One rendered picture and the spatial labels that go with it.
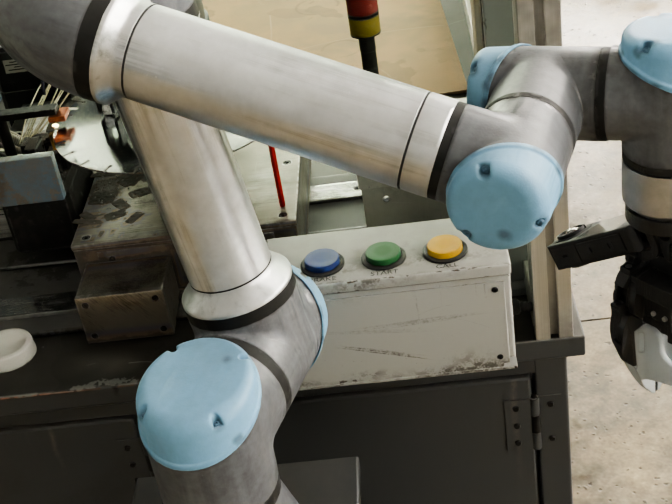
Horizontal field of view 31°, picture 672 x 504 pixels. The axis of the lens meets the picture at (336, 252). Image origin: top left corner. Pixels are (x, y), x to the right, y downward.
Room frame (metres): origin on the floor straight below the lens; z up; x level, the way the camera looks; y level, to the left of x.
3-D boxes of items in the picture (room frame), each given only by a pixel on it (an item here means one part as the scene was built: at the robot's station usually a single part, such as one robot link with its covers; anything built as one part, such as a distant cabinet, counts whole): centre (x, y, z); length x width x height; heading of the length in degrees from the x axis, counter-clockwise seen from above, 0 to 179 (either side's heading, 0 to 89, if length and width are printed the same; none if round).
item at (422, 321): (1.15, -0.05, 0.82); 0.28 x 0.11 x 0.15; 84
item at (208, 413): (0.87, 0.15, 0.91); 0.13 x 0.12 x 0.14; 156
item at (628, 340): (0.83, -0.25, 0.99); 0.05 x 0.02 x 0.09; 124
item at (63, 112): (1.51, 0.38, 0.95); 0.10 x 0.03 x 0.07; 84
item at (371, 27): (1.61, -0.09, 0.98); 0.05 x 0.04 x 0.03; 174
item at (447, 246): (1.12, -0.12, 0.90); 0.04 x 0.04 x 0.02
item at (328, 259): (1.14, 0.02, 0.90); 0.04 x 0.04 x 0.02
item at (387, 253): (1.13, -0.05, 0.90); 0.04 x 0.04 x 0.02
